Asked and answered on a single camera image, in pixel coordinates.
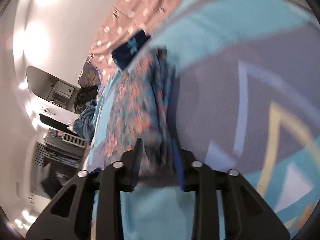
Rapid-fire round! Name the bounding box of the floral teal shirt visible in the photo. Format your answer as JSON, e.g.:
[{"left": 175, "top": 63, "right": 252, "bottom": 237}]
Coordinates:
[{"left": 102, "top": 47, "right": 175, "bottom": 179}]

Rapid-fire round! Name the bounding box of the black clothes pile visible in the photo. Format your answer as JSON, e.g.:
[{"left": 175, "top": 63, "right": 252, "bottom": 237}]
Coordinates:
[{"left": 74, "top": 86, "right": 98, "bottom": 114}]

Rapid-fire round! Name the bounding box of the white ladder rack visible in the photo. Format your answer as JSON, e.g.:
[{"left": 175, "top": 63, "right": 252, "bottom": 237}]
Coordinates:
[{"left": 61, "top": 133, "right": 87, "bottom": 149}]

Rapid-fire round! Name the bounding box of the dark blue towel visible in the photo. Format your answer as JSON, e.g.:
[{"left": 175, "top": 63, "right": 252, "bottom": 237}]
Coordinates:
[{"left": 73, "top": 100, "right": 97, "bottom": 144}]

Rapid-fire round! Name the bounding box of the purple tree print pillow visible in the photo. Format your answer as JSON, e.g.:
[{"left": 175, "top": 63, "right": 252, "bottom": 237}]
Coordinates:
[{"left": 78, "top": 58, "right": 101, "bottom": 88}]

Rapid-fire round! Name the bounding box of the blue grey bedspread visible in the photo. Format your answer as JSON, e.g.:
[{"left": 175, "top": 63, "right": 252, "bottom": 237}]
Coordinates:
[{"left": 94, "top": 0, "right": 319, "bottom": 239}]

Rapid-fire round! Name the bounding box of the navy star fleece garment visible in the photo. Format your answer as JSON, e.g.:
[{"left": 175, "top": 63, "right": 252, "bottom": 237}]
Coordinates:
[{"left": 111, "top": 29, "right": 151, "bottom": 70}]

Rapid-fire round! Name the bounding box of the pink polka dot sheet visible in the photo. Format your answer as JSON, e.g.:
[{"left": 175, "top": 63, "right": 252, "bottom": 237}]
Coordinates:
[{"left": 88, "top": 0, "right": 183, "bottom": 85}]

